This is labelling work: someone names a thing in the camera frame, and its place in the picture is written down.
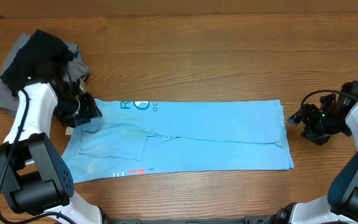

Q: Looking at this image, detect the light blue printed t-shirt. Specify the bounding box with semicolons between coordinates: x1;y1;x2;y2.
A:
63;100;294;183

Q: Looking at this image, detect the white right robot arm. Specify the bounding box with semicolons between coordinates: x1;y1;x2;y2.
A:
264;81;358;224

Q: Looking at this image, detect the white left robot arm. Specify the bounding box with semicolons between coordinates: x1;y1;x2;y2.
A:
0;82;111;223

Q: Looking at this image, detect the black folded garment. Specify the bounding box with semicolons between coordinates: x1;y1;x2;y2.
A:
0;29;75;96

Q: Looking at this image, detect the grey folded garment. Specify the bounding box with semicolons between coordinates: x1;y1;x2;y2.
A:
0;34;90;116

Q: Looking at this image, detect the black table edge rail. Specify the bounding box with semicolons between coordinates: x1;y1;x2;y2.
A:
110;215;269;224

